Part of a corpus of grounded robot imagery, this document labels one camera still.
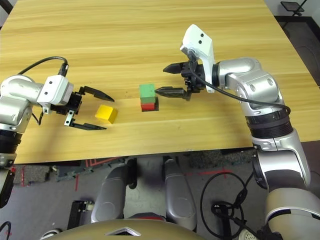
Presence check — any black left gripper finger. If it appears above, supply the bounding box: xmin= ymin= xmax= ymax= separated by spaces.
xmin=63 ymin=110 xmax=108 ymax=132
xmin=79 ymin=85 xmax=116 ymax=103

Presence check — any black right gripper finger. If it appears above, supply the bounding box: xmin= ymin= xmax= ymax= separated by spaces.
xmin=162 ymin=62 xmax=186 ymax=75
xmin=154 ymin=86 xmax=192 ymax=102

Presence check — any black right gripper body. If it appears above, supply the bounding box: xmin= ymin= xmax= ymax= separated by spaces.
xmin=180 ymin=60 xmax=209 ymax=94

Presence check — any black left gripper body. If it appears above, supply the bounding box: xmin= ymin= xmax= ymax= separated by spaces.
xmin=50 ymin=87 xmax=85 ymax=116

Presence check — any yellow wooden block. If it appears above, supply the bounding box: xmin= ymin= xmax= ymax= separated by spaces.
xmin=94 ymin=104 xmax=119 ymax=124

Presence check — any green wooden block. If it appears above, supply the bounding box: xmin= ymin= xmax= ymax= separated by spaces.
xmin=139 ymin=83 xmax=156 ymax=105

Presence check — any red wooden block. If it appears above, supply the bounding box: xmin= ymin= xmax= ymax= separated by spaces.
xmin=140 ymin=101 xmax=156 ymax=112

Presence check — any black square marker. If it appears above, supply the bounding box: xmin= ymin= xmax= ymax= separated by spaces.
xmin=141 ymin=96 xmax=160 ymax=113

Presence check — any black mat with red lines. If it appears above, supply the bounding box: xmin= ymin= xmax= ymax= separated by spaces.
xmin=84 ymin=157 xmax=126 ymax=168

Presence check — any grey left robot leg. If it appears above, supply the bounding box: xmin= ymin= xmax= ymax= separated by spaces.
xmin=91 ymin=165 xmax=126 ymax=224

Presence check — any grey robot leg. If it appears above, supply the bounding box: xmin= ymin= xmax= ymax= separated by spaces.
xmin=163 ymin=158 xmax=199 ymax=231
xmin=91 ymin=165 xmax=126 ymax=224

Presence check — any dark speckled floor mat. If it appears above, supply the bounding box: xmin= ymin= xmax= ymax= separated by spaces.
xmin=187 ymin=149 xmax=256 ymax=170

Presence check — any grey right robot leg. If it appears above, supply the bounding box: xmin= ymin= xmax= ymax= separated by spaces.
xmin=163 ymin=158 xmax=199 ymax=231

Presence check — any olive robot torso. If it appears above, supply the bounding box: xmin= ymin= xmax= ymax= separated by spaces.
xmin=41 ymin=219 xmax=206 ymax=240

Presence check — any black floor mat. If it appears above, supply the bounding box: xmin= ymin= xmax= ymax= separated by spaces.
xmin=273 ymin=16 xmax=320 ymax=86

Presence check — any black metal bar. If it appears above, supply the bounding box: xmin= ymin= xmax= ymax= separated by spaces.
xmin=0 ymin=0 xmax=13 ymax=15

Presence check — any black tripod stand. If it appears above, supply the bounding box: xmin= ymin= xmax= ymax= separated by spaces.
xmin=280 ymin=0 xmax=310 ymax=17

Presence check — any white mesh shoe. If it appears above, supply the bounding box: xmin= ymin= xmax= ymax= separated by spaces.
xmin=238 ymin=229 xmax=259 ymax=240

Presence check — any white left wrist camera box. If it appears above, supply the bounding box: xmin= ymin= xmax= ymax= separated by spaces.
xmin=36 ymin=75 xmax=75 ymax=115

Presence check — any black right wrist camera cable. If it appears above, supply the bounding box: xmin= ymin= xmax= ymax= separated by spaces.
xmin=188 ymin=49 xmax=292 ymax=116

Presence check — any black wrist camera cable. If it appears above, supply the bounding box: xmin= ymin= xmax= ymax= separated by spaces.
xmin=188 ymin=49 xmax=292 ymax=116
xmin=17 ymin=56 xmax=70 ymax=126

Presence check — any black left wrist camera cable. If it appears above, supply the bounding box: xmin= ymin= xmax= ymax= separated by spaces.
xmin=17 ymin=56 xmax=70 ymax=126

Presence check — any black looped floor cable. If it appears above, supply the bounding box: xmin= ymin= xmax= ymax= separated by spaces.
xmin=199 ymin=170 xmax=264 ymax=240

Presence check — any black left shoulder cable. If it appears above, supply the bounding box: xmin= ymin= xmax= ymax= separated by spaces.
xmin=0 ymin=220 xmax=12 ymax=240

